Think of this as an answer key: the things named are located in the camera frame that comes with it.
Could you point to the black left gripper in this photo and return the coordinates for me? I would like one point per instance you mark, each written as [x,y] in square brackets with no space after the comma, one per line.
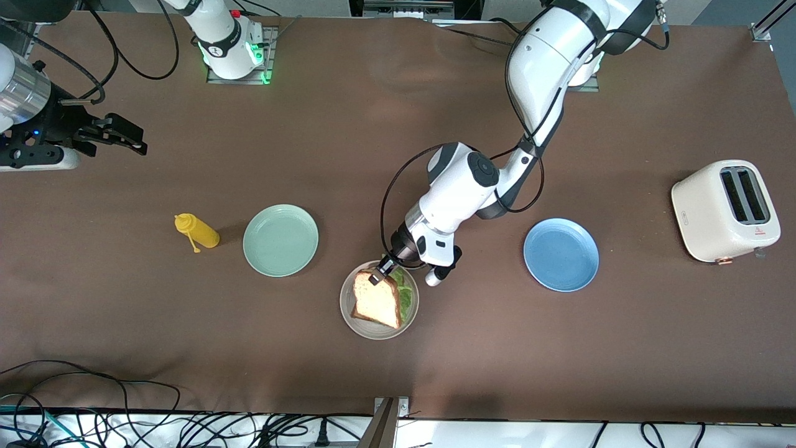
[401,248]

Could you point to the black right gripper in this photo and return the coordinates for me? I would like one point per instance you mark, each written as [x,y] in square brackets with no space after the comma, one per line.
[60,122]

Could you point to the toasted brown bread slice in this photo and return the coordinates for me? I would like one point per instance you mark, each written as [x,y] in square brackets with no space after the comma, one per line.
[376,305]

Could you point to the green lettuce leaf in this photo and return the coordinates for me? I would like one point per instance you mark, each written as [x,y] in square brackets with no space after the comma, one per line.
[405,300]

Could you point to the yellow mustard squeeze bottle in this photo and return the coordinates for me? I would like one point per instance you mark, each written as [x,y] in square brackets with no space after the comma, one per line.
[202,231]

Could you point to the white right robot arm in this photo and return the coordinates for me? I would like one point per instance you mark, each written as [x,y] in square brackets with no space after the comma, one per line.
[18,93]

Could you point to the beige round plate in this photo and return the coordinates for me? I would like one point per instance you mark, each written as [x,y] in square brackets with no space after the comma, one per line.
[348,311]

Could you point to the mint green round plate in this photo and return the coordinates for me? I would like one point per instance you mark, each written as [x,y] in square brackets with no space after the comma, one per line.
[280,241]

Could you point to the blue round plate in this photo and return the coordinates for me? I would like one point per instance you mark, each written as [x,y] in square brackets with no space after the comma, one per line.
[561,255]

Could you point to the brown table cover sheet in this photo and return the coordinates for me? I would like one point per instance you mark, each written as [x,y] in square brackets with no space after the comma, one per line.
[373,124]

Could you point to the black power plug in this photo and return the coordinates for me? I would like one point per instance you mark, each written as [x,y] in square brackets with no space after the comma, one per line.
[321,435]

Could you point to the black equipment box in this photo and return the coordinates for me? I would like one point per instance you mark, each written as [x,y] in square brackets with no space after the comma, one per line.
[466,7]

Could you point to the cream white toaster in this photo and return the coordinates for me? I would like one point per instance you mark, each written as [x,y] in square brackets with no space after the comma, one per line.
[703,218]

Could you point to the aluminium frame post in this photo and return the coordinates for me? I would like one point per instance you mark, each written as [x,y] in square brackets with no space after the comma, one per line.
[379,429]

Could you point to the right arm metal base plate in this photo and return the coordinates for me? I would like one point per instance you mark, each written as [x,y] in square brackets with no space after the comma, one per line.
[270,50]

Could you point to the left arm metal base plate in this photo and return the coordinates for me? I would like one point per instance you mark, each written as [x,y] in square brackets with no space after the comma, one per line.
[587,88]

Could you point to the aluminium frame profile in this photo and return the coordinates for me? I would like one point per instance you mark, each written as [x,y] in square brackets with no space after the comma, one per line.
[762,31]

